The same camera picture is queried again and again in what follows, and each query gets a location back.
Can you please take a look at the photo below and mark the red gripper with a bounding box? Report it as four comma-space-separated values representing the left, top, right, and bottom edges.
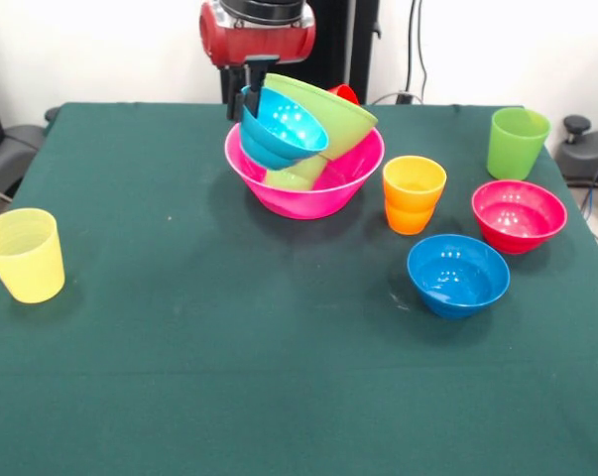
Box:
198, 0, 317, 123

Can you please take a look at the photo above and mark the small cyan bowl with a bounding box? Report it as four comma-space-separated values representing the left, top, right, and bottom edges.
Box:
238, 85, 329, 173

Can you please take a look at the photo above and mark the rounded green cup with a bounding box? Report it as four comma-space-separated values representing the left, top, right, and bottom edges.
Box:
263, 154, 328, 192

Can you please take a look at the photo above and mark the red cup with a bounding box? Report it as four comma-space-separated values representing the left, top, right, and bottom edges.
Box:
326, 83, 361, 107

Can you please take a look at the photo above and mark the large green bowl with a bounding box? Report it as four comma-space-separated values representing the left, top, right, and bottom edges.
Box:
262, 72, 380, 162

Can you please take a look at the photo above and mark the large pink bowl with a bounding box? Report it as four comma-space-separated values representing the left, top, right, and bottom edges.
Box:
223, 123, 386, 221

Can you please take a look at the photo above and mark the orange cup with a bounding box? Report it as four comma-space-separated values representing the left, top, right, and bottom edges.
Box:
382, 155, 448, 236

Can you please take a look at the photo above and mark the grey chair base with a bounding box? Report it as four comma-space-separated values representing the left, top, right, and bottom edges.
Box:
0, 123, 50, 209
555, 114, 598, 222

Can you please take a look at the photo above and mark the dark green tablecloth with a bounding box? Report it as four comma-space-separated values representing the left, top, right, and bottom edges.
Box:
0, 101, 598, 476

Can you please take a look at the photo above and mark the tall green cup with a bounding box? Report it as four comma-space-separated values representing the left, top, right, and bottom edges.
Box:
486, 107, 552, 181

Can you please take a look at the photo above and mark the yellow cup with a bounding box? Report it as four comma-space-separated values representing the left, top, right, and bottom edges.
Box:
0, 207, 66, 304

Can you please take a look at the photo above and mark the small blue bowl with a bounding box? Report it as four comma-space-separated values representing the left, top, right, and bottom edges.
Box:
406, 233, 512, 320

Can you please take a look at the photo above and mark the small magenta bowl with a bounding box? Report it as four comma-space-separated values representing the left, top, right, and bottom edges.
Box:
470, 178, 569, 256

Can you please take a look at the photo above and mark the grey floor cable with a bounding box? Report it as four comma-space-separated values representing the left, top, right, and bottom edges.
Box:
369, 91, 427, 107

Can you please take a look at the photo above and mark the black hanging cable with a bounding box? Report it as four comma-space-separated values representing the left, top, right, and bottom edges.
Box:
406, 0, 431, 95

